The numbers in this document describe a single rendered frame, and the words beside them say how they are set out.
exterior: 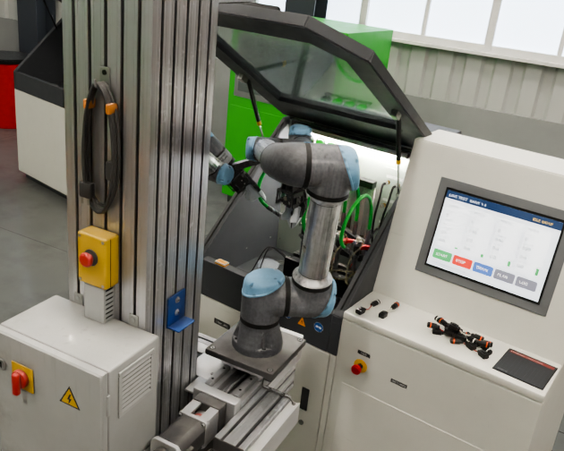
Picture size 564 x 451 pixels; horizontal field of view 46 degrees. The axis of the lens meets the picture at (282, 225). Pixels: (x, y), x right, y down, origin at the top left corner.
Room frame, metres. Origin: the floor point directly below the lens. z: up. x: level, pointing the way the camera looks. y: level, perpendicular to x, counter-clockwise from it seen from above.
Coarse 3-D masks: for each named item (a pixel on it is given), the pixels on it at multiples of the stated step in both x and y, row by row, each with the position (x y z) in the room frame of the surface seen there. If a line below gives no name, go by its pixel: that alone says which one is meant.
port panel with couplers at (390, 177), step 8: (392, 168) 2.56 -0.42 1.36; (384, 176) 2.57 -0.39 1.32; (392, 176) 2.55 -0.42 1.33; (400, 176) 2.54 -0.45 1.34; (392, 184) 2.55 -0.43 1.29; (400, 184) 2.53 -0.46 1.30; (384, 192) 2.57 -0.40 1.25; (392, 192) 2.55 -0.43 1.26; (384, 200) 2.56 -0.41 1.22; (392, 200) 2.54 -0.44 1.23; (384, 208) 2.56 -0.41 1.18; (384, 216) 2.56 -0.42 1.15; (376, 224) 2.57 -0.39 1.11; (376, 232) 2.57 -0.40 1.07
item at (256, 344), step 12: (240, 324) 1.65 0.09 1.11; (252, 324) 1.62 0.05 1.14; (276, 324) 1.65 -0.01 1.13; (240, 336) 1.63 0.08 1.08; (252, 336) 1.61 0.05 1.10; (264, 336) 1.62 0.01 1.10; (276, 336) 1.64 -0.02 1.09; (240, 348) 1.61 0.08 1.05; (252, 348) 1.60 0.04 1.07; (264, 348) 1.62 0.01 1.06; (276, 348) 1.63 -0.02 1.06
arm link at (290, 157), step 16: (256, 144) 1.93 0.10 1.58; (272, 144) 1.67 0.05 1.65; (288, 144) 1.62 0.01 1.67; (304, 144) 1.61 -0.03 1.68; (256, 160) 1.97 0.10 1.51; (272, 160) 1.60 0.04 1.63; (288, 160) 1.57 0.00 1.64; (304, 160) 1.57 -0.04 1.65; (272, 176) 1.61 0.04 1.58; (288, 176) 1.57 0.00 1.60; (304, 176) 1.57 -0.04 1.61
